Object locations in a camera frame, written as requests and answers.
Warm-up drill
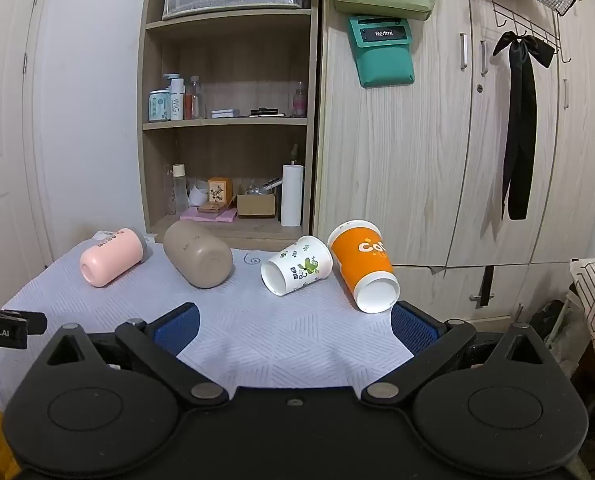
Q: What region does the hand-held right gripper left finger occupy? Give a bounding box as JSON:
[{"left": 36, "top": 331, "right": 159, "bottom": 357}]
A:
[{"left": 35, "top": 302, "right": 229, "bottom": 406}]

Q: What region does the clear bottle with red liquid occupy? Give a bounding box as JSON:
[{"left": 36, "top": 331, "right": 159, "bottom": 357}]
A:
[{"left": 184, "top": 76, "right": 204, "bottom": 120}]

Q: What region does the black wire hook rack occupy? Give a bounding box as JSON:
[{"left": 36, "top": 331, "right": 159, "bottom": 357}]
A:
[{"left": 486, "top": 0, "right": 574, "bottom": 64}]

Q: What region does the small white cup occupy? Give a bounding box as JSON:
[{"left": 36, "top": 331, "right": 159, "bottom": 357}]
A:
[{"left": 187, "top": 182, "right": 210, "bottom": 207}]

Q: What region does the wooden open shelf unit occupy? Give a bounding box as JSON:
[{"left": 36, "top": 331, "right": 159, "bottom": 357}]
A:
[{"left": 136, "top": 0, "right": 324, "bottom": 252}]

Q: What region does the white textured tablecloth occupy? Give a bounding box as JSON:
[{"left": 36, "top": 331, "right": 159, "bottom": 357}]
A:
[{"left": 0, "top": 236, "right": 418, "bottom": 411}]

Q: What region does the orange floral box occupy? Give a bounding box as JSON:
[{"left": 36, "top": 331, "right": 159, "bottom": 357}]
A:
[{"left": 207, "top": 176, "right": 235, "bottom": 205}]

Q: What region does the pink plastic cup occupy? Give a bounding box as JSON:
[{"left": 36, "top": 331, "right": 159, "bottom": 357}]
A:
[{"left": 80, "top": 227, "right": 146, "bottom": 288}]

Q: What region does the white paper towel roll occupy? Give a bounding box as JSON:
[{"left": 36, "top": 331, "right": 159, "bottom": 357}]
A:
[{"left": 280, "top": 144, "right": 305, "bottom": 228}]

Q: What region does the taupe plastic cup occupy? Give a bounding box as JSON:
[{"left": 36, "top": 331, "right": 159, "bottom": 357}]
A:
[{"left": 163, "top": 220, "right": 235, "bottom": 290}]

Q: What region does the wooden wardrobe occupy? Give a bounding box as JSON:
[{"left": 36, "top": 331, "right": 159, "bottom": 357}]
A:
[{"left": 311, "top": 0, "right": 595, "bottom": 328}]

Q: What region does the cardboard box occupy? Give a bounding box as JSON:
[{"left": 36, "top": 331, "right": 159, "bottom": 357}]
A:
[{"left": 236, "top": 192, "right": 278, "bottom": 219}]

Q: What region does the clear bottle with cork cap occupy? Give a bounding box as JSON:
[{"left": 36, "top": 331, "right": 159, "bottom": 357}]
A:
[{"left": 170, "top": 163, "right": 189, "bottom": 216}]

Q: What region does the pink pad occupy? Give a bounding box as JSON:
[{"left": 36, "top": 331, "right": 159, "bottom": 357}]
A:
[{"left": 180, "top": 207, "right": 238, "bottom": 223}]

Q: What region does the dark bag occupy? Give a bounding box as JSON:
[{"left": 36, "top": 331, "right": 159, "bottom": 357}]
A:
[{"left": 531, "top": 299, "right": 579, "bottom": 343}]

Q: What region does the black ribbon bow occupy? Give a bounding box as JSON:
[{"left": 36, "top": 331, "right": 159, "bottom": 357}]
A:
[{"left": 492, "top": 31, "right": 556, "bottom": 221}]

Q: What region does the teal-lidded jar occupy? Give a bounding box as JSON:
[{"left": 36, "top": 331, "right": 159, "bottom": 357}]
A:
[{"left": 148, "top": 89, "right": 173, "bottom": 123}]

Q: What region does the white leaf-patterned paper cup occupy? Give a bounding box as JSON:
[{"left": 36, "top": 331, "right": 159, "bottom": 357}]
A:
[{"left": 261, "top": 235, "right": 333, "bottom": 297}]

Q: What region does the white pump bottle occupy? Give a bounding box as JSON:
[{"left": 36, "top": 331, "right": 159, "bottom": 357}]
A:
[{"left": 162, "top": 73, "right": 186, "bottom": 122}]

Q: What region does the white door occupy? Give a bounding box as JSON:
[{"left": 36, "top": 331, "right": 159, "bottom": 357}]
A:
[{"left": 0, "top": 0, "right": 54, "bottom": 273}]

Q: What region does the orange paper cup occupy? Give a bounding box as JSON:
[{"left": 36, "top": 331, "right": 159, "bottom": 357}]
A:
[{"left": 327, "top": 219, "right": 401, "bottom": 314}]

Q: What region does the pink small bottle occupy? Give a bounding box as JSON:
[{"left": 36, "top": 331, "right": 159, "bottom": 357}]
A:
[{"left": 292, "top": 81, "right": 309, "bottom": 119}]

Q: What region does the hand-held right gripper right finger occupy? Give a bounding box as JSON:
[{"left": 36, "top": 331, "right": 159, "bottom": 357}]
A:
[{"left": 361, "top": 301, "right": 561, "bottom": 405}]

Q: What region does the teal pouch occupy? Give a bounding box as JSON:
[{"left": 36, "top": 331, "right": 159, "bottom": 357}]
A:
[{"left": 347, "top": 14, "right": 416, "bottom": 90}]

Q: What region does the black strap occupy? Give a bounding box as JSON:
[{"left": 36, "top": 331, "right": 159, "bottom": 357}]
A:
[{"left": 479, "top": 264, "right": 495, "bottom": 309}]

